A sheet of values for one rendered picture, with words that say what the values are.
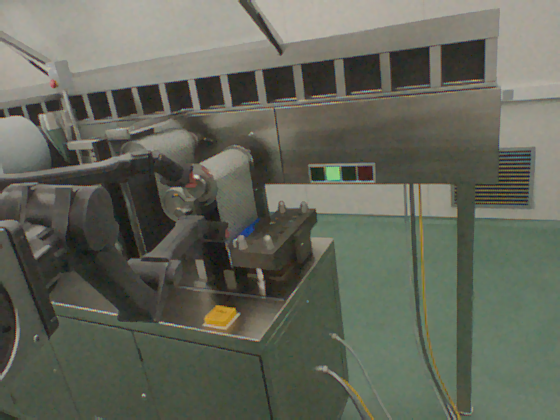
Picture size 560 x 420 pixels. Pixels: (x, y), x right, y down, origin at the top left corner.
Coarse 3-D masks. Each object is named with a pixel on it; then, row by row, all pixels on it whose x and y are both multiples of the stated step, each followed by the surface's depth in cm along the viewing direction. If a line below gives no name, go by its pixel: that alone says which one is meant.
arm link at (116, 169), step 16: (112, 160) 110; (128, 160) 111; (144, 160) 114; (0, 176) 92; (16, 176) 94; (32, 176) 96; (48, 176) 98; (64, 176) 100; (80, 176) 103; (96, 176) 105; (112, 176) 108; (128, 176) 112; (144, 176) 115; (0, 192) 91
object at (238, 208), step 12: (240, 192) 153; (252, 192) 161; (228, 204) 146; (240, 204) 154; (252, 204) 161; (228, 216) 147; (240, 216) 154; (252, 216) 162; (228, 228) 146; (240, 228) 154; (228, 240) 147
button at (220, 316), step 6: (216, 306) 129; (222, 306) 129; (210, 312) 127; (216, 312) 126; (222, 312) 126; (228, 312) 126; (234, 312) 127; (204, 318) 125; (210, 318) 124; (216, 318) 123; (222, 318) 123; (228, 318) 124; (210, 324) 124; (216, 324) 123; (222, 324) 122; (228, 324) 124
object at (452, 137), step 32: (416, 96) 133; (448, 96) 130; (480, 96) 126; (96, 128) 197; (160, 128) 181; (192, 128) 174; (224, 128) 168; (256, 128) 162; (288, 128) 156; (320, 128) 151; (352, 128) 146; (384, 128) 141; (416, 128) 137; (448, 128) 133; (480, 128) 129; (256, 160) 167; (288, 160) 161; (320, 160) 155; (352, 160) 150; (384, 160) 145; (416, 160) 141; (448, 160) 137; (480, 160) 133
